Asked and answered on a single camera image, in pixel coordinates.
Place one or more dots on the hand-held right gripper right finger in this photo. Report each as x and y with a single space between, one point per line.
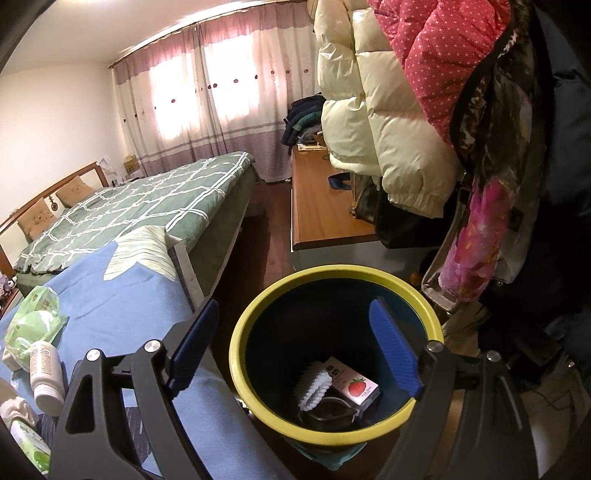
395 346

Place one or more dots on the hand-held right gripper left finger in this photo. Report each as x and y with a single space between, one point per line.
194 341

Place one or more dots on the pink strawberry milk carton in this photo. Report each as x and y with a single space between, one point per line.
355 385

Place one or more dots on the white scrub brush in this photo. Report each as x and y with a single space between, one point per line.
314 387

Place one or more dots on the dark metal cup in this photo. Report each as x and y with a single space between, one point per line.
332 413

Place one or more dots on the yellow rimmed trash bin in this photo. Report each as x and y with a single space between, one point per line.
300 323

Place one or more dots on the wooden bed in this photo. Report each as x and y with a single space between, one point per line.
217 240

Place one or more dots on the black handbag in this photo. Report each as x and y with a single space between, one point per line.
406 226

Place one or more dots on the pink floral scarf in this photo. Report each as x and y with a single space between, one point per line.
475 240

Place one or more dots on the green checked duvet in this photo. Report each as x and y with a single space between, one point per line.
138 203

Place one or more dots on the white plastic bottle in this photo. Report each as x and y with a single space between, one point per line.
46 369

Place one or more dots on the wooden desk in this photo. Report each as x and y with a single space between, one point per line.
323 212

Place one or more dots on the green wet wipes packet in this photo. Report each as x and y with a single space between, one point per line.
32 323

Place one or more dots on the brown pillow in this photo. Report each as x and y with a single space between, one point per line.
75 193
37 222

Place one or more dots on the small green drink carton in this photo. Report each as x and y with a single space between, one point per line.
30 447

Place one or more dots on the cream puffer jacket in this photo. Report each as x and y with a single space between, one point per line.
397 138

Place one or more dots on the dark hanging coat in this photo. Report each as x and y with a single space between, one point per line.
554 184

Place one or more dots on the pile of dark clothes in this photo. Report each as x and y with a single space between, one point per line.
302 120

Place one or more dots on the pink and white curtains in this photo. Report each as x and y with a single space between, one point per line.
207 92

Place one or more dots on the pink dotted jacket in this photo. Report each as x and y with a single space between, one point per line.
443 60

